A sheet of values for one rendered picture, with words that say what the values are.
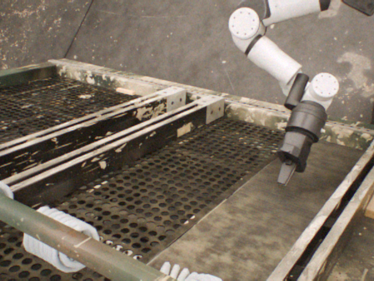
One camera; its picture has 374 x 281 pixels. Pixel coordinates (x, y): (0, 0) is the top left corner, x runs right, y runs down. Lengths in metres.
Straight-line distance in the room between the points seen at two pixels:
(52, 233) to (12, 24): 3.76
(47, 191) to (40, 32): 2.92
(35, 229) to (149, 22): 2.77
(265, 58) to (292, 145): 0.25
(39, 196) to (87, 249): 0.58
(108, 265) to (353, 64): 2.23
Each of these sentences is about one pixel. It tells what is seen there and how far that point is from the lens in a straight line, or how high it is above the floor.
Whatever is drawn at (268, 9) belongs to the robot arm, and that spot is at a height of 1.36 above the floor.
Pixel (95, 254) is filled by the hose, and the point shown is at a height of 1.96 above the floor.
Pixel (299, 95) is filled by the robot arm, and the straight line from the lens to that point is 1.15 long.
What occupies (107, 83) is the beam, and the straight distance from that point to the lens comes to 1.96.
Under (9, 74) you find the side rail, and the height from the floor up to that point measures 1.12.
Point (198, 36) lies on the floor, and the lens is 2.94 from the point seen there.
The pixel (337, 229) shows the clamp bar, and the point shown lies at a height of 1.44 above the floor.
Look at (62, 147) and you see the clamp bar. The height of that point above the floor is 1.42.
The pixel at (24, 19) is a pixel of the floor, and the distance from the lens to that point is 4.10.
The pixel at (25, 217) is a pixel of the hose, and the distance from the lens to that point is 0.51.
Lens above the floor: 2.31
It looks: 59 degrees down
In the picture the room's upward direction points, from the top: 60 degrees counter-clockwise
